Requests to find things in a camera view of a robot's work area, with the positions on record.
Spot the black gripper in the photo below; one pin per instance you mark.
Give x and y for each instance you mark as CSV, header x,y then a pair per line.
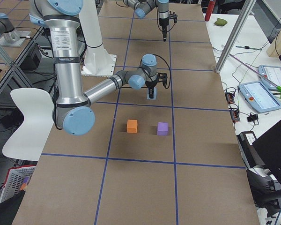
x,y
163,23
151,84

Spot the light blue foam block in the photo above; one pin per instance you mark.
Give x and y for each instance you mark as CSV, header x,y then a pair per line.
x,y
151,93

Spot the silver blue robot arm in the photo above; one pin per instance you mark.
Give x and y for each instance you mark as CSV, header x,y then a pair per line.
x,y
143,7
72,112

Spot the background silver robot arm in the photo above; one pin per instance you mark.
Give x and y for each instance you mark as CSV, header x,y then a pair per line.
x,y
9,35

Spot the orange foam block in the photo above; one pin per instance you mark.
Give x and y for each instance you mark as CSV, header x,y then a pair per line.
x,y
132,126

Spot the purple foam block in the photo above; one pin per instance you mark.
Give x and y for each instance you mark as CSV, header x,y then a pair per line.
x,y
162,128

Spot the red bottle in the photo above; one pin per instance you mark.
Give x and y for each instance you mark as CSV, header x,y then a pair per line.
x,y
209,10

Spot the green bean bag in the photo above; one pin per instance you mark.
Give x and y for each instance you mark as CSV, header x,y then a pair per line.
x,y
220,22

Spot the orange circuit board strip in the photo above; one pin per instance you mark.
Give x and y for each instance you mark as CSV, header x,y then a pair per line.
x,y
233,107

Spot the near teach pendant tablet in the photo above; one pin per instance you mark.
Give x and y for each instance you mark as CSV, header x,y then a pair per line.
x,y
259,97

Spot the teach pendant tablet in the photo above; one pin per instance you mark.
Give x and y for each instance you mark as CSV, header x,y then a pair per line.
x,y
272,73
259,97

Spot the black printer box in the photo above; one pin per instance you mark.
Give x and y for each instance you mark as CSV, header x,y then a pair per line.
x,y
248,153

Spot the white chair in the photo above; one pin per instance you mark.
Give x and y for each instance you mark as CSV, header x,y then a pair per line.
x,y
28,141

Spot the far teach pendant tablet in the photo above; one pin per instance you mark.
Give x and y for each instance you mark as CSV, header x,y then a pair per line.
x,y
272,73

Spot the black monitor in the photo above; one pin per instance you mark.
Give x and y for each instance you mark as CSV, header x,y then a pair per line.
x,y
268,147

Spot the white plastic basket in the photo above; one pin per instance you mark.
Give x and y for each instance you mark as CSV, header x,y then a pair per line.
x,y
14,180

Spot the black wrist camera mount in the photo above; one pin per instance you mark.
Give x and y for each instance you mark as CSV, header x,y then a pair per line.
x,y
162,78

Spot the white pedestal column base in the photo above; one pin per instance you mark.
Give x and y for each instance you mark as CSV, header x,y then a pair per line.
x,y
97,61

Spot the aluminium frame post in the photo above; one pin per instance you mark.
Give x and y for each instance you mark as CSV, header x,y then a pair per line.
x,y
242,17

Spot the green handled grabber stick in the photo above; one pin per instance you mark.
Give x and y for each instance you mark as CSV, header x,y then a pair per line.
x,y
259,75

